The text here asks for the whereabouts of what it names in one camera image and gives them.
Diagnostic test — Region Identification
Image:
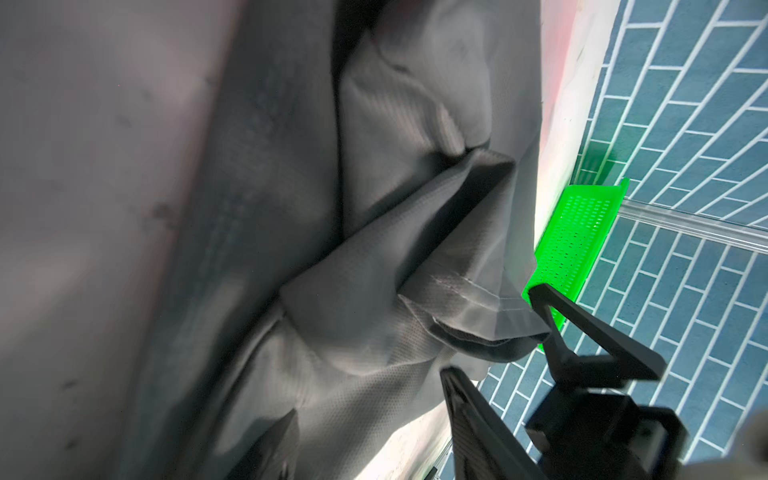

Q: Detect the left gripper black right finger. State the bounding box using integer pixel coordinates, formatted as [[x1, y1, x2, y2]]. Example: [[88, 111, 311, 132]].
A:
[[440, 366, 546, 480]]

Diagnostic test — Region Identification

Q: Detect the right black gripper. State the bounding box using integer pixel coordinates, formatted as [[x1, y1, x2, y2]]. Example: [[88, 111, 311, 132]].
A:
[[524, 283, 688, 480]]

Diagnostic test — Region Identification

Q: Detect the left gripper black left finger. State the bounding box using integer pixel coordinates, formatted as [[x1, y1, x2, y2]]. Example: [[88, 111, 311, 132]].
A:
[[226, 410, 300, 480]]

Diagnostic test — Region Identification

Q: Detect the grey t shirt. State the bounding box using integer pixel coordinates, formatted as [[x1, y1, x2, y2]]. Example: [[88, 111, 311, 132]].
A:
[[113, 1, 548, 479]]

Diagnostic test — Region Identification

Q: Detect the green plastic basket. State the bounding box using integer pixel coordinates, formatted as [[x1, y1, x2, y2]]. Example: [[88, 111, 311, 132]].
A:
[[522, 180, 629, 301]]

